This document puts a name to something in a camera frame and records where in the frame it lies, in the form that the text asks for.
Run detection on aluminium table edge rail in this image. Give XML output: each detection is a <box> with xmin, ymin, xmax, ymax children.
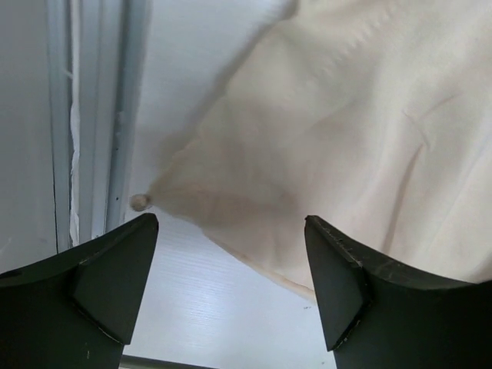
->
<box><xmin>46</xmin><ymin>1</ymin><xmax>151</xmax><ymax>252</ymax></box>

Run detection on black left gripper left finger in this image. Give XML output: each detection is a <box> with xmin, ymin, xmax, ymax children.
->
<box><xmin>1</xmin><ymin>213</ymin><xmax>158</xmax><ymax>368</ymax></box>

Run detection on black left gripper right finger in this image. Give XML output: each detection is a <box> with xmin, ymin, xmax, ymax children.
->
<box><xmin>304</xmin><ymin>216</ymin><xmax>491</xmax><ymax>369</ymax></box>

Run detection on beige trousers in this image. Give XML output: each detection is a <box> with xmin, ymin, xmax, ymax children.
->
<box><xmin>131</xmin><ymin>1</ymin><xmax>491</xmax><ymax>299</ymax></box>

